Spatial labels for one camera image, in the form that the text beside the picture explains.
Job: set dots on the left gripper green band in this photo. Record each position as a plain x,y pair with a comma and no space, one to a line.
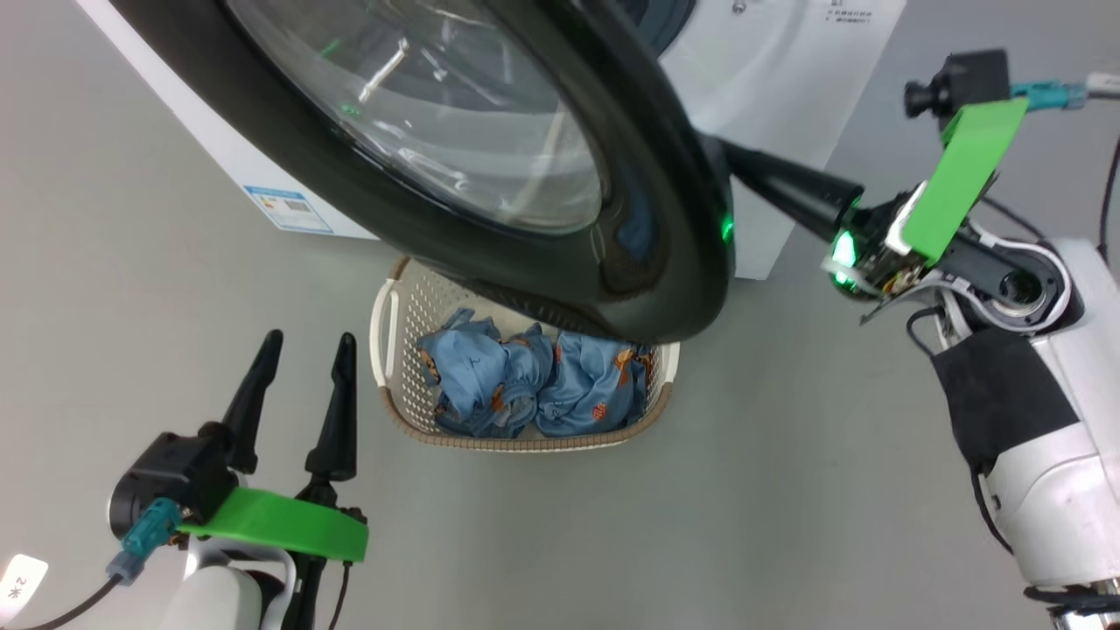
280,525

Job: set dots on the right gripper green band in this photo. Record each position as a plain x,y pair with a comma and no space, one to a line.
962,184

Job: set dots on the black glass washing machine door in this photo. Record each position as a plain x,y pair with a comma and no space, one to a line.
665,219

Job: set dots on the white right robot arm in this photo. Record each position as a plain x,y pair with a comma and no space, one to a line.
1050,455

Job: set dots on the white front-load washing machine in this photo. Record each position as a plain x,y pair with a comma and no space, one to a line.
787,131

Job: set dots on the cream perforated laundry basket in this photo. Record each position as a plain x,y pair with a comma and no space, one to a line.
409,350

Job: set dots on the blue energy label sticker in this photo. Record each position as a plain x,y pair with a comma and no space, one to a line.
289,208

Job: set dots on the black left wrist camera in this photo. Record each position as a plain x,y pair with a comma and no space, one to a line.
175,468

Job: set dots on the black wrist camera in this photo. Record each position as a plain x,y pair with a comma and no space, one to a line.
971,74
175,468

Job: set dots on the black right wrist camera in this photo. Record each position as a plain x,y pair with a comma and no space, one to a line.
971,74

